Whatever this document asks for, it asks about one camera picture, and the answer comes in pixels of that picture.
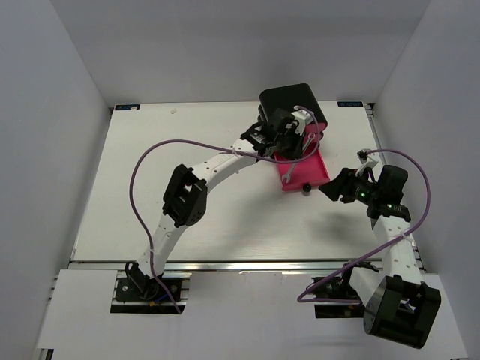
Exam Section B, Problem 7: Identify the aluminium table edge rail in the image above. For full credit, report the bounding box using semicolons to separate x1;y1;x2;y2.
69;258;425;273

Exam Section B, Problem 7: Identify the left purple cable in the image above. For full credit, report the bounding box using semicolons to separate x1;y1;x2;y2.
130;105;322;315

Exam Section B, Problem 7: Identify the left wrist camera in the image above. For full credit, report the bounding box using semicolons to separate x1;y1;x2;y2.
292;106;314;135

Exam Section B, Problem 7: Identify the blue corner label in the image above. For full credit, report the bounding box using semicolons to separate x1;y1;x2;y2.
337;100;364;108
114;103;140;111

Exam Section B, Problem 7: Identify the silver combination wrench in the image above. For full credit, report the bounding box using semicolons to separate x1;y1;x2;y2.
281;133;317;185

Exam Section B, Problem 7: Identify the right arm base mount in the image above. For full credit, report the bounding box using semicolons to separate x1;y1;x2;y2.
309;261;380;319

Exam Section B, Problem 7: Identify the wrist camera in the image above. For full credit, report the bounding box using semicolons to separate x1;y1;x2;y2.
292;106;314;135
355;148;380;177

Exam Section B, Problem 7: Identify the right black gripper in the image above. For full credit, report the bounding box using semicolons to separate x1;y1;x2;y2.
319;167;381;205

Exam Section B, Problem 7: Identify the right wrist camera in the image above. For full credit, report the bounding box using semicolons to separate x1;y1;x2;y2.
355;148;380;177

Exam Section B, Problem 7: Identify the left blue corner label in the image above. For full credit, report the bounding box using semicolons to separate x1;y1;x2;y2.
114;103;140;111

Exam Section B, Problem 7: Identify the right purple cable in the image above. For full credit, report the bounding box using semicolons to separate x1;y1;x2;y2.
296;148;431;304

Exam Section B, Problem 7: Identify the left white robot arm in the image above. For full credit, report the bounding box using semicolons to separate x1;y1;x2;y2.
125;106;313;300

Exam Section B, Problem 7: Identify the white foam board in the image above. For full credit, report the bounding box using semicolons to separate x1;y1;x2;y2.
37;270;467;359

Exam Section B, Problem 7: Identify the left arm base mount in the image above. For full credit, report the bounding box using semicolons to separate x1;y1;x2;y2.
109;274;189;315

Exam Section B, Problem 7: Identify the purple cable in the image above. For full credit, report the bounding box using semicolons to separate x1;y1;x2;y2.
130;105;322;315
296;148;431;304

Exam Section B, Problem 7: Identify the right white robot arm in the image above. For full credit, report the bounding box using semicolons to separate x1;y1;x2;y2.
314;165;441;349

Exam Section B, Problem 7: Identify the black drawer cabinet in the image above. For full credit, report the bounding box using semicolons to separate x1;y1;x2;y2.
258;82;328;131

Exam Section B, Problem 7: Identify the right blue corner label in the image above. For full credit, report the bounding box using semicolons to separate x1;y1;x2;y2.
337;100;364;108

